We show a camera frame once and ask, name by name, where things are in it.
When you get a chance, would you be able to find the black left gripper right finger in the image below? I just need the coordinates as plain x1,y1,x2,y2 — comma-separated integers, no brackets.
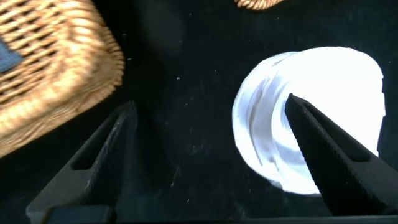
284,93,398,217

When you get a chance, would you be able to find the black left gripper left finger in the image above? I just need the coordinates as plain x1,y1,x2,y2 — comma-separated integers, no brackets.
25,100,139,224

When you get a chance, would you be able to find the white paper roll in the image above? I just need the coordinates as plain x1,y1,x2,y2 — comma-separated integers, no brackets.
231,46,386,195

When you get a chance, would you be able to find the rectangular wicker basket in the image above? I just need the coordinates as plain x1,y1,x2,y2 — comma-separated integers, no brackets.
233,0,285,11
0,0,126,158

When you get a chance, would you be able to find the black table cloth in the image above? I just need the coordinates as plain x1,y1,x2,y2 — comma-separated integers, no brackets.
0,0,398,224

